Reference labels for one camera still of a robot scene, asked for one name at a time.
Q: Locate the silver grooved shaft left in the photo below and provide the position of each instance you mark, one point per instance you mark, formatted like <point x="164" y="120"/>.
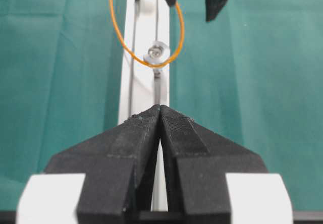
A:
<point x="158" y="53"/>

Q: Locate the silver aluminium extrusion rail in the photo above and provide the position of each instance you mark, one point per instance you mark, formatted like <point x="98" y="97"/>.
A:
<point x="141" y="87"/>

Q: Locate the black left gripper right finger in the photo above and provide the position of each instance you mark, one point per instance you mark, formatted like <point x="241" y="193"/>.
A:
<point x="196" y="160"/>

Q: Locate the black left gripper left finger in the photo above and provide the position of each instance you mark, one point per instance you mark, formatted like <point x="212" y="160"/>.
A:
<point x="119" y="167"/>

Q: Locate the orange rubber band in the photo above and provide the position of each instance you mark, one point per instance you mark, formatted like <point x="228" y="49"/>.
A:
<point x="133" y="55"/>

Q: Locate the green table cloth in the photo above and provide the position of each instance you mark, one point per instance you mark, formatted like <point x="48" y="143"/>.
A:
<point x="253" y="75"/>

